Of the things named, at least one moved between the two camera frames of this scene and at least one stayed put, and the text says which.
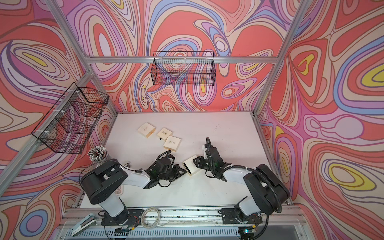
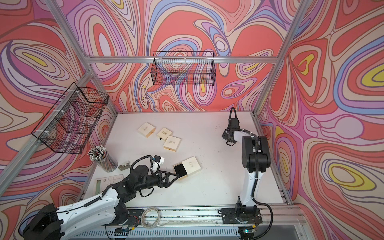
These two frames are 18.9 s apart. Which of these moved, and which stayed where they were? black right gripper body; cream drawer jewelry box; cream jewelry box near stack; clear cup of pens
Moved: black right gripper body
Stayed: cream drawer jewelry box; clear cup of pens; cream jewelry box near stack
